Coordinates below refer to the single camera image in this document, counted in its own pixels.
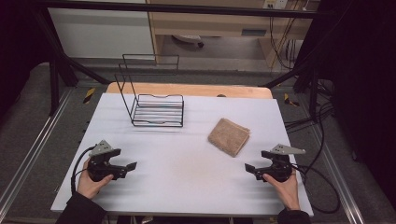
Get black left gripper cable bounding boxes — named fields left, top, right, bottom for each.
left=70, top=145, right=97, bottom=196

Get hanging desk cables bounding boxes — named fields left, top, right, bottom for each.
left=268, top=14, right=297, bottom=71

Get grey chair base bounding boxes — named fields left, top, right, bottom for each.
left=171, top=34, right=205, bottom=49

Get black curtain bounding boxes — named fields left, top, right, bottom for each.
left=0, top=0, right=52, bottom=117
left=320, top=0, right=396, bottom=202

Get white wall power outlet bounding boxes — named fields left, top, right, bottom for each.
left=262, top=0, right=290, bottom=10

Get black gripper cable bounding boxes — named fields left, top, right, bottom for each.
left=70, top=145, right=97, bottom=196
left=290, top=162, right=341, bottom=216

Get bundle of black floor cables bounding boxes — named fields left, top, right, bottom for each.
left=284, top=79, right=336, bottom=133

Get light wooden desk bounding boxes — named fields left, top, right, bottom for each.
left=145, top=0, right=322, bottom=68

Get person's right hand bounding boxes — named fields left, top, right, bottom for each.
left=262, top=172, right=302, bottom=212

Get yellow black floor tape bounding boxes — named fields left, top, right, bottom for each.
left=82, top=87, right=97, bottom=105
left=283, top=92, right=301, bottom=107

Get wooden table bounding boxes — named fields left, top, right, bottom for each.
left=106, top=81, right=275, bottom=100

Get white cabinet panel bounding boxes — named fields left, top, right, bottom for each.
left=48, top=0, right=156, bottom=60

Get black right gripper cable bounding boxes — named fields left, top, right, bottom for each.
left=290, top=162, right=341, bottom=216

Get aluminium floor rail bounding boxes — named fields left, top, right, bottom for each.
left=310, top=123, right=366, bottom=224
left=0, top=88, right=75, bottom=217

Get person's left hand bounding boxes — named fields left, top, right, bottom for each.
left=76, top=158, right=115, bottom=201

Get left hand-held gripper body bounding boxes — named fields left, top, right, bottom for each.
left=86, top=139, right=123, bottom=183

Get black metal frame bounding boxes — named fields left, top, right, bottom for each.
left=30, top=0, right=332, bottom=117

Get beige towel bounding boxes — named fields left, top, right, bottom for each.
left=206, top=118, right=251, bottom=159

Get white foam board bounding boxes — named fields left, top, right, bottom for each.
left=49, top=92, right=315, bottom=218

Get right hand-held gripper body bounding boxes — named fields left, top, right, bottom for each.
left=261, top=143, right=307, bottom=183

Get black wire rack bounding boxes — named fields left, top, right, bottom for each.
left=114, top=53, right=185, bottom=129

